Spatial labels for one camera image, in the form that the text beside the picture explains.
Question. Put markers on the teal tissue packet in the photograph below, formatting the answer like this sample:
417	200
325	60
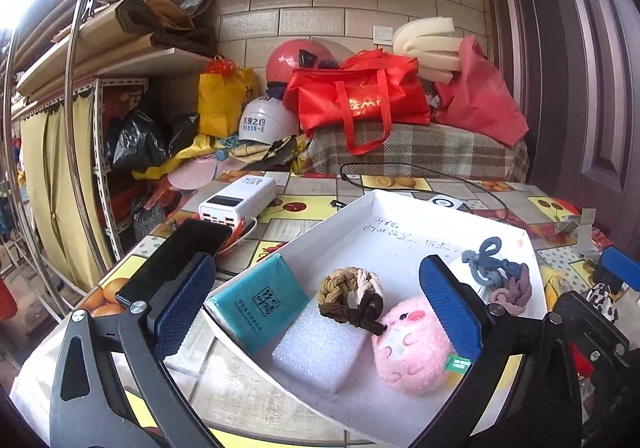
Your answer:
255	298

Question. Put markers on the wooden shelf boards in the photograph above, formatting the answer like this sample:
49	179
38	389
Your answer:
75	35

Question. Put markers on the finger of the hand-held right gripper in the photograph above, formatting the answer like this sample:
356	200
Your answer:
590	333
622	268

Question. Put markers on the red helmet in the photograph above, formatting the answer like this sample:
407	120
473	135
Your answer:
290	60

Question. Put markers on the pink hat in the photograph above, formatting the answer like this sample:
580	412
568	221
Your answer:
195	173

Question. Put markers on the cream foam rolls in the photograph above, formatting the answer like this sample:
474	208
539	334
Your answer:
425	43

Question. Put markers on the white metal shelf rack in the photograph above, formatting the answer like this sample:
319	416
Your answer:
125	84

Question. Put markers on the white round charger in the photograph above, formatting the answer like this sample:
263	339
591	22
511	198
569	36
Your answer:
442	202

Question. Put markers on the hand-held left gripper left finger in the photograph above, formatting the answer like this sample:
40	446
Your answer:
185	303

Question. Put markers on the silver phone stand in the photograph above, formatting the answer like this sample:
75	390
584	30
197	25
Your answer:
585	228

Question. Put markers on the yellow curtain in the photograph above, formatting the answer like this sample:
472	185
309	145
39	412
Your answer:
55	178

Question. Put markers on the steel tube rack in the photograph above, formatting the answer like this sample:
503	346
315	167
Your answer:
68	78

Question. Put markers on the white foam block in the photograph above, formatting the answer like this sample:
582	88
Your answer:
315	353

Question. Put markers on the white helmet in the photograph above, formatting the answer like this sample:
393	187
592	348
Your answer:
265	120

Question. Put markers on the white light switch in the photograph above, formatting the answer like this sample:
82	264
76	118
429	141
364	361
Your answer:
383	34

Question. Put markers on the red tote bag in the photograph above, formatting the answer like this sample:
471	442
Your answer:
370	98

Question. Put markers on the blue and pink scrunchies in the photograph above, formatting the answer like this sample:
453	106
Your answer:
510	288

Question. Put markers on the white power bank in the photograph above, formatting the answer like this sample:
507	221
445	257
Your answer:
240	195

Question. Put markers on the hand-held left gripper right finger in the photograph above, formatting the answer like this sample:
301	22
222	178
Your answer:
450	303

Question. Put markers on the brown beige braided scrunchie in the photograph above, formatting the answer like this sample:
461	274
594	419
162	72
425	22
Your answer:
332	288

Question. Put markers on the yellow cloth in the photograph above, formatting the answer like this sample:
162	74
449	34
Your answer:
200	145

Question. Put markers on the brown paper bags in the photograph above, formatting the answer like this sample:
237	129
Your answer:
165	13

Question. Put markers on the plaid blanket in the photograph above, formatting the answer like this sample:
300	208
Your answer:
440	150

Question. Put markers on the yellow shopping bag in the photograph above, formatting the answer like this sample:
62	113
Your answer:
220	98

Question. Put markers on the dark panelled door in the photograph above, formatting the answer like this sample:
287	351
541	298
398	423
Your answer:
575	78

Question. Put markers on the red plastic bag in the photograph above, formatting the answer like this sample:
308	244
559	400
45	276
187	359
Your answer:
480	98

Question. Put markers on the white cardboard box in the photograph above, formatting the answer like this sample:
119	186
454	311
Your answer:
400	228

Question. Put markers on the pink plush toy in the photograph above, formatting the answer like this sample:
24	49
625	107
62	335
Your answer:
405	353

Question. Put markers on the black smartphone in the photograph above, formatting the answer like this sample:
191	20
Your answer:
170	253

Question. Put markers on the black plastic bag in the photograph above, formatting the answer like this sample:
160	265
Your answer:
140	133

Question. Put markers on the leopard print scrunchie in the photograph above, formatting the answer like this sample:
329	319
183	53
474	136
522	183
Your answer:
602	303

